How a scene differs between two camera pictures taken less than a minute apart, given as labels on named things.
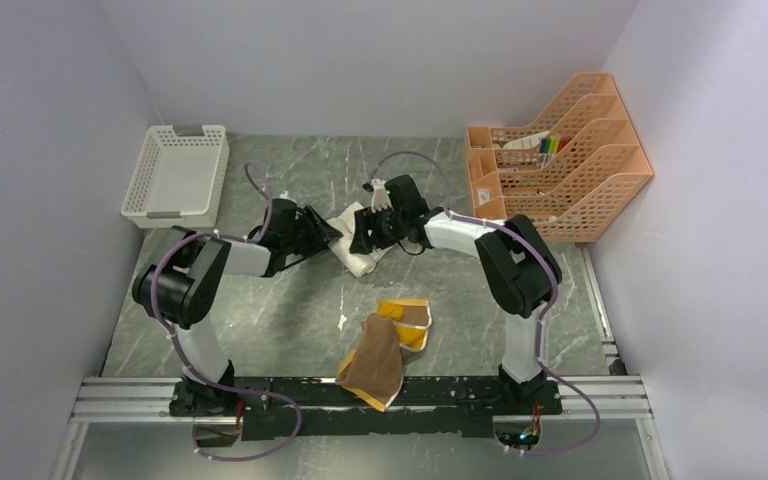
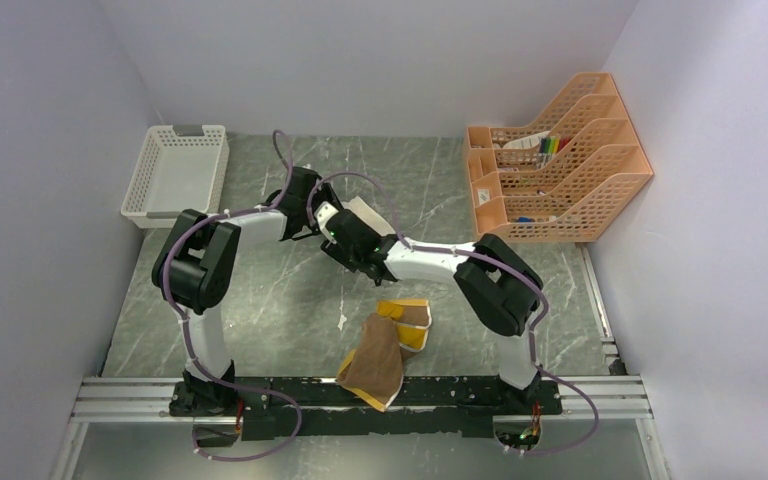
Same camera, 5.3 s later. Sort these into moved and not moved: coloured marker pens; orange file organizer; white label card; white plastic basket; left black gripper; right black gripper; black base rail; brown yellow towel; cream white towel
Moved: right black gripper; cream white towel; left black gripper
Not moved: black base rail; white plastic basket; white label card; brown yellow towel; orange file organizer; coloured marker pens
